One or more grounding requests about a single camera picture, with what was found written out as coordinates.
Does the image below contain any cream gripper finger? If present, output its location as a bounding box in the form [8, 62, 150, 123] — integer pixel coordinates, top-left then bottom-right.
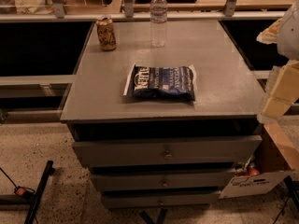
[256, 18, 282, 45]
[257, 60, 299, 124]

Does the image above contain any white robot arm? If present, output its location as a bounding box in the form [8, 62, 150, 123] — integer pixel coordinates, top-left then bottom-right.
[256, 1, 299, 124]

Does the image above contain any orange bottle in box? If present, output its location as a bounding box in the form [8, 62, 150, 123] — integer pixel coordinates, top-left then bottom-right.
[247, 162, 260, 176]

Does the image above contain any clear plastic water bottle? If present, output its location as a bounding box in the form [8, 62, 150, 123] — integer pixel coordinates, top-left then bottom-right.
[149, 0, 167, 48]

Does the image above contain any cardboard box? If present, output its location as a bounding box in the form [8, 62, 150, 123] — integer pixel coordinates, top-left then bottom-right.
[221, 122, 299, 199]

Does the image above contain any top grey drawer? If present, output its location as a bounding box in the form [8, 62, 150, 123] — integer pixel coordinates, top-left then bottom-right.
[73, 135, 262, 167]

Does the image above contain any grey drawer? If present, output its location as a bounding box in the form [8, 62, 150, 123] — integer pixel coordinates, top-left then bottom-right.
[91, 169, 234, 191]
[102, 190, 221, 209]
[73, 135, 262, 167]

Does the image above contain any blue kettle chips bag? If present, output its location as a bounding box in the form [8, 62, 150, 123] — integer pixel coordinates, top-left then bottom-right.
[123, 65, 197, 102]

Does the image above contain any grey drawer cabinet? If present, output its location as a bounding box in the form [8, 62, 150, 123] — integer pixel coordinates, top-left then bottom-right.
[61, 21, 263, 199]

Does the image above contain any gold patterned drink can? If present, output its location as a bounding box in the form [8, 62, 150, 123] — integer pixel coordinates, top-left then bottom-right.
[96, 15, 116, 51]

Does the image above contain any middle grey drawer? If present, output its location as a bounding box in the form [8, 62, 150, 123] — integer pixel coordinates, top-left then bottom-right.
[91, 169, 234, 191]

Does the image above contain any bottom grey drawer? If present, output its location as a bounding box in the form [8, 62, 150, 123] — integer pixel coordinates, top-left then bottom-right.
[102, 190, 221, 209]

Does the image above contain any grey metal railing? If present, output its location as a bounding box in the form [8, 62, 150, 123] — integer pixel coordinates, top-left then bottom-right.
[0, 0, 296, 22]

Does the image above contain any black stand leg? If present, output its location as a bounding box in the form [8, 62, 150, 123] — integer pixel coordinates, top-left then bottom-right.
[24, 161, 55, 224]

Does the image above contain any orange cable clip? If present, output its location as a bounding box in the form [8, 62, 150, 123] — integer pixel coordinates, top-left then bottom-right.
[14, 186, 35, 199]

